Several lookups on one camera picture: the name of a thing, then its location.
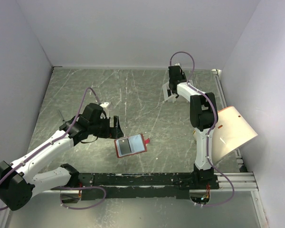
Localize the white orange lamp shade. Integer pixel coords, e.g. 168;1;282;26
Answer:
192;106;258;164

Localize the red leather card holder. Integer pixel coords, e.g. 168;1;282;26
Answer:
114;134;150;158

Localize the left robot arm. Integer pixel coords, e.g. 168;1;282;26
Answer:
0;102;124;211

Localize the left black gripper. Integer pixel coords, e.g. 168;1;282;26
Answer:
89;114;124;138

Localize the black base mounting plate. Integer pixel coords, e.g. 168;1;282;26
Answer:
79;171;219;199

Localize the white plastic card tray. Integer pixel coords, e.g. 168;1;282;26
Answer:
161;79;195;103

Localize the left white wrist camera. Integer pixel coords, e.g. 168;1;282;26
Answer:
100;102;114;113

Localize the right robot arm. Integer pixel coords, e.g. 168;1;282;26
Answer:
167;64;218;189

